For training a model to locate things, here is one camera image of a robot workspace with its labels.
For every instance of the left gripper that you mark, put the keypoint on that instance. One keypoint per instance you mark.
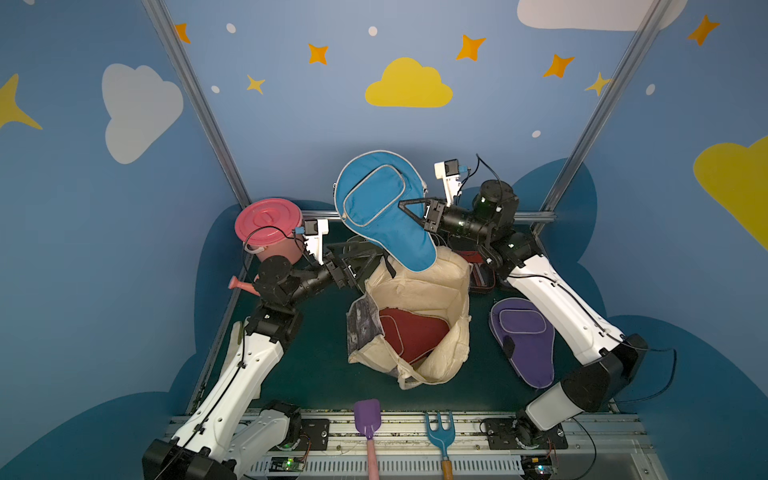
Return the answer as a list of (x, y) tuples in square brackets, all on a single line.
[(347, 270)]

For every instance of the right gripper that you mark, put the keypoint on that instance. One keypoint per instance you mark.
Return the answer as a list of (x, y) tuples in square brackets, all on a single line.
[(432, 215)]

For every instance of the teal blue paddle case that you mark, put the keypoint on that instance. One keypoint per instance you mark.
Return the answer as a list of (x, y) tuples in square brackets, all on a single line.
[(377, 195)]

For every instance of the black red paddle case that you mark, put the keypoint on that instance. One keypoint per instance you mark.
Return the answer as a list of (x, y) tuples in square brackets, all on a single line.
[(482, 276)]

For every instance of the cream canvas tote bag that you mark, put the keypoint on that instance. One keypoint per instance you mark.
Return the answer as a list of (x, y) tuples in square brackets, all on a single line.
[(440, 291)]

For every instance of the maroon red paddle case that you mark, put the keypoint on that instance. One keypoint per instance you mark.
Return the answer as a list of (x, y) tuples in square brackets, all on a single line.
[(413, 337)]

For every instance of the purple paddle case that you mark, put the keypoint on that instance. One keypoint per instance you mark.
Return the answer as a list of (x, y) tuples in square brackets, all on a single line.
[(526, 338)]

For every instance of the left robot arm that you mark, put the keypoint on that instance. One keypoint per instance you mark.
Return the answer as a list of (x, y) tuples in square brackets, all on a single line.
[(210, 445)]

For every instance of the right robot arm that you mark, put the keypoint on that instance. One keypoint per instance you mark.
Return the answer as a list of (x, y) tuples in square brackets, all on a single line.
[(609, 359)]

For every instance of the pink bucket with lid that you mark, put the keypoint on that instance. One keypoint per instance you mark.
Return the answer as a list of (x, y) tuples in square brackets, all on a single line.
[(267, 229)]

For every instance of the pink watering can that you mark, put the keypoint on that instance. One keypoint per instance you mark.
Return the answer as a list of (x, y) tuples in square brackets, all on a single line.
[(236, 283)]

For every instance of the purple toy shovel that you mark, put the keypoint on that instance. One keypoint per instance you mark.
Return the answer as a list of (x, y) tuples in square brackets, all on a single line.
[(367, 418)]

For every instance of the teal toy rake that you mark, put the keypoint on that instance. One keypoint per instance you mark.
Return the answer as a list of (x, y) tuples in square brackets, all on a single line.
[(442, 436)]

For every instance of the left circuit board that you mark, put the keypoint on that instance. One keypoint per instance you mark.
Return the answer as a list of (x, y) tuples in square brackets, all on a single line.
[(292, 465)]

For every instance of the circuit board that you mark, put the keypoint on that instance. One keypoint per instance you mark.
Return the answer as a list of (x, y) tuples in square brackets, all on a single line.
[(537, 467), (292, 465)]

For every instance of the right circuit board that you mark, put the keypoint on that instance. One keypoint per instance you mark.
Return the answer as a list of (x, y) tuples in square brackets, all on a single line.
[(537, 467)]

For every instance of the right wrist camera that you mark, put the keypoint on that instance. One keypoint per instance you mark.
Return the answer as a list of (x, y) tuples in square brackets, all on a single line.
[(450, 173)]

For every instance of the aluminium back rail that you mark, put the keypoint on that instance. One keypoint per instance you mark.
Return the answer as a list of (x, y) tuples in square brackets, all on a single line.
[(520, 217)]

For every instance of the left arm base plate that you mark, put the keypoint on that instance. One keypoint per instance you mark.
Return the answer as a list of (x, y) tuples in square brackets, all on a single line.
[(313, 435)]

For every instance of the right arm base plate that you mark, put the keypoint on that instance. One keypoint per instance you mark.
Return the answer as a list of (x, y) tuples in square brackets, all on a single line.
[(509, 433)]

